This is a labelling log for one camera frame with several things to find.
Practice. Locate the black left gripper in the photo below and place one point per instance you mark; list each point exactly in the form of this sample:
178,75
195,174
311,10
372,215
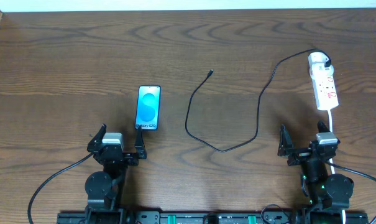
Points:
119,154

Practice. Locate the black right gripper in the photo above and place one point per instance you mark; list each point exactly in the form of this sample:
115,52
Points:
304,152

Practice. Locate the blue Samsung Galaxy smartphone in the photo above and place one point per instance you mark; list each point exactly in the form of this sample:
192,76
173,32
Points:
148,107

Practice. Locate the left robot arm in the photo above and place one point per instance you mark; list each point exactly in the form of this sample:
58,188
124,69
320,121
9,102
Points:
104,188

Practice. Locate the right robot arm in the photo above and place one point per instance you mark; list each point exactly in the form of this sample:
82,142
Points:
329,193

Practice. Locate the white charger adapter plug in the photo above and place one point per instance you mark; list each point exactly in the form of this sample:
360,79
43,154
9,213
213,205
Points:
320,65

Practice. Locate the white power strip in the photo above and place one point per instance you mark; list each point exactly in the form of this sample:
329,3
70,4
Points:
325,93

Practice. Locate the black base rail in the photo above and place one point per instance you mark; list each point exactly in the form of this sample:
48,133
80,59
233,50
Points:
155,217

